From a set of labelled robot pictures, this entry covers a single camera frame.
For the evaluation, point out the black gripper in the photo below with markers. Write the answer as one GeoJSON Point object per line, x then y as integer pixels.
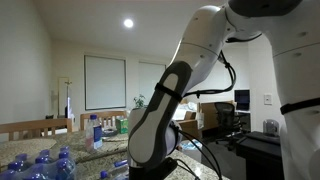
{"type": "Point", "coordinates": [143, 173]}

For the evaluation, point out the clear bottle blue label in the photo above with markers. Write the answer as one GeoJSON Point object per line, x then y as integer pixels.
{"type": "Point", "coordinates": [94, 133]}
{"type": "Point", "coordinates": [120, 163]}

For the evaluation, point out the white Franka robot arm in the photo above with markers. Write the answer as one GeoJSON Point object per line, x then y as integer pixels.
{"type": "Point", "coordinates": [200, 50]}

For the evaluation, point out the green floral tissue box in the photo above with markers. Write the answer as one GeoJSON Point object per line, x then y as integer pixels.
{"type": "Point", "coordinates": [122, 126]}

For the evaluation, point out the dark tape roll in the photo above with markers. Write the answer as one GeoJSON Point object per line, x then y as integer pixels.
{"type": "Point", "coordinates": [110, 132]}

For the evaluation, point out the white trash bin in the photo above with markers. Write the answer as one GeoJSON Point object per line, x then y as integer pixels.
{"type": "Point", "coordinates": [193, 145]}

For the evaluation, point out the green potted plant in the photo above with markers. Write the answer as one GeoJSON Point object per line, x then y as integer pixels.
{"type": "Point", "coordinates": [140, 101]}

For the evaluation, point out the wooden chair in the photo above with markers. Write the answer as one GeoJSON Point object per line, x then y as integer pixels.
{"type": "Point", "coordinates": [33, 126]}
{"type": "Point", "coordinates": [100, 115]}

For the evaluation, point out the white bedding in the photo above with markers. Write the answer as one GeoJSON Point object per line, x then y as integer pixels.
{"type": "Point", "coordinates": [186, 107]}

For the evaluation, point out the brown cardboard box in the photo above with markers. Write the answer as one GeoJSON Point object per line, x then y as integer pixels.
{"type": "Point", "coordinates": [208, 111]}

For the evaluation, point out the shrink-wrapped water bottle pack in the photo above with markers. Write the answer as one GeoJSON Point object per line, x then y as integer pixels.
{"type": "Point", "coordinates": [50, 166]}

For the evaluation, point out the large white window blind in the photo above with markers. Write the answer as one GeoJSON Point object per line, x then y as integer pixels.
{"type": "Point", "coordinates": [105, 83]}

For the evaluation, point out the black office chair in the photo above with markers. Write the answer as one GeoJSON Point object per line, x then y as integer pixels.
{"type": "Point", "coordinates": [225, 113]}

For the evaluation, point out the tall framed mirror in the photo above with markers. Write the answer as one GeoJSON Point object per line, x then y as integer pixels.
{"type": "Point", "coordinates": [61, 96]}

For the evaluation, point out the black computer monitor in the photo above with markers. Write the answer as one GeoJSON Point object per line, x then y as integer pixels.
{"type": "Point", "coordinates": [242, 100]}

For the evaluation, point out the grey metal appliance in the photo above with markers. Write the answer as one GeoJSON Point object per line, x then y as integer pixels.
{"type": "Point", "coordinates": [270, 127]}

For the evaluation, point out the round ceiling light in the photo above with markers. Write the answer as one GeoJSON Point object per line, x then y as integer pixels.
{"type": "Point", "coordinates": [128, 23]}

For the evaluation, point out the wrist mounted camera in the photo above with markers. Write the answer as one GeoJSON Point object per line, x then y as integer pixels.
{"type": "Point", "coordinates": [168, 166]}

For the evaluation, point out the white light switch plate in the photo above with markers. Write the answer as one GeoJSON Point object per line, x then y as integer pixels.
{"type": "Point", "coordinates": [268, 99]}

